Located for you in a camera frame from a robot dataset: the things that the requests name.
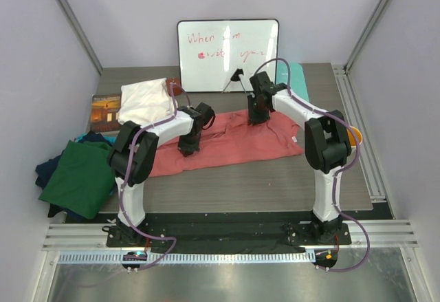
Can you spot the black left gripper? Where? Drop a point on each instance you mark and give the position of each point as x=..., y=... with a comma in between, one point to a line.
x=185, y=149

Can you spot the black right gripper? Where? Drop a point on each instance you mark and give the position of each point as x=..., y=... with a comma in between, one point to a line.
x=254, y=118

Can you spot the red t shirt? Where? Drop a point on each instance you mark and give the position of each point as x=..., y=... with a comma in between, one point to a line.
x=231, y=140

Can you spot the metal wire board stand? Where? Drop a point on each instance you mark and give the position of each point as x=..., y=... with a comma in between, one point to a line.
x=236, y=77

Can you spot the teal cutting board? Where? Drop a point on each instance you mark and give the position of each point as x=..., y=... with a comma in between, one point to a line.
x=297, y=78

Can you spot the white dry erase board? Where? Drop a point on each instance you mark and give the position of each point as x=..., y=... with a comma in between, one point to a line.
x=211, y=50

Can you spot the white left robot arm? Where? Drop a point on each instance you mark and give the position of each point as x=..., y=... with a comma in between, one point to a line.
x=133, y=154

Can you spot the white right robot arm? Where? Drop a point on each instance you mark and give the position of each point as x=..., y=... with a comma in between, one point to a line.
x=327, y=146

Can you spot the red brown eraser block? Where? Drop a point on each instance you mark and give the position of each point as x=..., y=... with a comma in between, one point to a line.
x=174, y=85

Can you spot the white t shirt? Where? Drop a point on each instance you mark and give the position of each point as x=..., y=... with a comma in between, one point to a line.
x=145, y=102

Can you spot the teal t shirt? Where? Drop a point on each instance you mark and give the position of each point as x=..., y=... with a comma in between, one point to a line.
x=95, y=137

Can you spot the orange cover book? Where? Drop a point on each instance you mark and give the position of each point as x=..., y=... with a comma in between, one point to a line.
x=105, y=113

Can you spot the white mug orange inside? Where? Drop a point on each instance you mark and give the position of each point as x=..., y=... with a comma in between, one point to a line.
x=355, y=137

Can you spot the green t shirt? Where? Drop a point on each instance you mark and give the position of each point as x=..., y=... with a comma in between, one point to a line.
x=82, y=181

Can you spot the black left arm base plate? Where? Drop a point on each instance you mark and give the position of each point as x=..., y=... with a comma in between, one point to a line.
x=119, y=235

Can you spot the white perforated cable rail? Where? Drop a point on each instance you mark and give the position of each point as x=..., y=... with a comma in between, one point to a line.
x=125, y=257

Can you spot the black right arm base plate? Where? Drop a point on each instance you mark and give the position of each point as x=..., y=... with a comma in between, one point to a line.
x=305, y=234

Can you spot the aluminium right corner post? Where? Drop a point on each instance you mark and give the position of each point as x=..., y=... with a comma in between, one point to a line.
x=373, y=21

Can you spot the aluminium corner post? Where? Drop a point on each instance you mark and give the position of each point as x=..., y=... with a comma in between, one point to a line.
x=373, y=21
x=73, y=21

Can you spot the aluminium left corner post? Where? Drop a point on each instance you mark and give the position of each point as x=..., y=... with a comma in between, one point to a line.
x=73, y=21

